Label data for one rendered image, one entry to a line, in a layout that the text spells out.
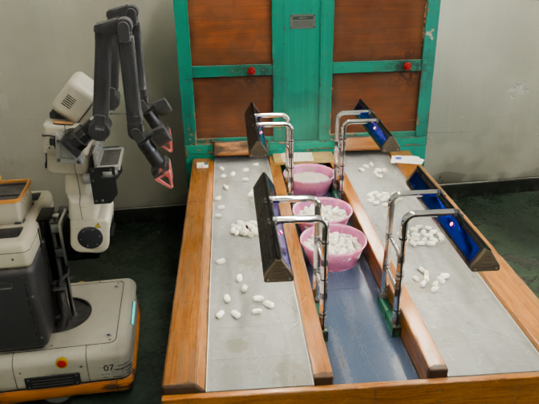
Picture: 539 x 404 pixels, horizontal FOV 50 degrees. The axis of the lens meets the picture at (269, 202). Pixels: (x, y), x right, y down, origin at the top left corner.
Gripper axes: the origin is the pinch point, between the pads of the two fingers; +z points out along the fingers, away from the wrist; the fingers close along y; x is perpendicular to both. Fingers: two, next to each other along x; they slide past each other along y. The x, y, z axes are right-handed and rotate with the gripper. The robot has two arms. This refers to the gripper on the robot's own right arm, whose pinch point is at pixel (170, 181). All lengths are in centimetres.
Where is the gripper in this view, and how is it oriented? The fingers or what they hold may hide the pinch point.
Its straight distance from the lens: 233.4
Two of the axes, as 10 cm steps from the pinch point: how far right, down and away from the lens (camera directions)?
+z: 4.6, 7.8, 4.3
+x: -8.7, 4.8, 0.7
